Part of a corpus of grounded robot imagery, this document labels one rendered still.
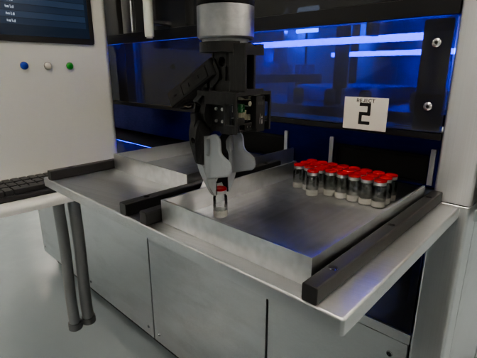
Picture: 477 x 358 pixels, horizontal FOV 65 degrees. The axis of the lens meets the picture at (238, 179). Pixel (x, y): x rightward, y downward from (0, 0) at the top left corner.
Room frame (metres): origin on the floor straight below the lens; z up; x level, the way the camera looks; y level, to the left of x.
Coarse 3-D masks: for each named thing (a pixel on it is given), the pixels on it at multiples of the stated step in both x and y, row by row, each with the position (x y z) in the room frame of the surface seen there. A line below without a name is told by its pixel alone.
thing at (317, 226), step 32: (192, 192) 0.56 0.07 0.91; (256, 192) 0.65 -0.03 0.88; (288, 192) 0.65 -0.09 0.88; (416, 192) 0.56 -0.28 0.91; (192, 224) 0.47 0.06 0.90; (224, 224) 0.43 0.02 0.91; (256, 224) 0.50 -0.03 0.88; (288, 224) 0.50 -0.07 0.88; (320, 224) 0.50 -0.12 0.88; (352, 224) 0.50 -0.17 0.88; (256, 256) 0.39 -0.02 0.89; (288, 256) 0.36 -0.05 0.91; (320, 256) 0.35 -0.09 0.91
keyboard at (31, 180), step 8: (24, 176) 0.95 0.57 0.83; (32, 176) 0.95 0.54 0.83; (40, 176) 0.95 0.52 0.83; (0, 184) 0.88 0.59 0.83; (8, 184) 0.88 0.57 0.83; (16, 184) 0.89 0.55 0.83; (24, 184) 0.89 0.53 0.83; (32, 184) 0.88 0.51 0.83; (40, 184) 0.88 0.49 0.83; (0, 192) 0.81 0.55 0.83; (8, 192) 0.82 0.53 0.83; (16, 192) 0.84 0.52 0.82; (24, 192) 0.85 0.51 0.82; (32, 192) 0.85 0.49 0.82; (40, 192) 0.86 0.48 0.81; (48, 192) 0.87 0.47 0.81; (0, 200) 0.80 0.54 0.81; (8, 200) 0.81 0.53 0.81
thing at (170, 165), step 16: (176, 144) 0.96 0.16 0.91; (128, 160) 0.79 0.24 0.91; (144, 160) 0.89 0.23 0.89; (160, 160) 0.91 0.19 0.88; (176, 160) 0.91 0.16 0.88; (192, 160) 0.91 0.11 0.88; (256, 160) 0.80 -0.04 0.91; (272, 160) 0.84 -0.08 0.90; (288, 160) 0.89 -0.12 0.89; (144, 176) 0.75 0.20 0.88; (160, 176) 0.71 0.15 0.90; (176, 176) 0.68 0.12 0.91; (192, 176) 0.67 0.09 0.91
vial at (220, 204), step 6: (216, 192) 0.53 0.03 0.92; (222, 192) 0.53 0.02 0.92; (216, 198) 0.53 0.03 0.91; (222, 198) 0.53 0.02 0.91; (216, 204) 0.53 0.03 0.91; (222, 204) 0.53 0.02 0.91; (216, 210) 0.53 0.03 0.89; (222, 210) 0.53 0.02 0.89; (216, 216) 0.53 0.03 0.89; (222, 216) 0.53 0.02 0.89
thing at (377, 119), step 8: (344, 104) 0.73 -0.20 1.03; (352, 104) 0.72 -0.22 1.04; (376, 104) 0.69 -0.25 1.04; (384, 104) 0.68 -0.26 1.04; (344, 112) 0.73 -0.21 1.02; (352, 112) 0.72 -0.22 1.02; (376, 112) 0.69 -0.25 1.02; (384, 112) 0.68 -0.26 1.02; (344, 120) 0.73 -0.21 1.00; (352, 120) 0.72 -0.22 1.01; (368, 120) 0.70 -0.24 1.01; (376, 120) 0.69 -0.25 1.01; (384, 120) 0.68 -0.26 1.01; (352, 128) 0.72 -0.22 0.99; (360, 128) 0.71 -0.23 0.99; (368, 128) 0.70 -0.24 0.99; (376, 128) 0.69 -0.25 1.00; (384, 128) 0.68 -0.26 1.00
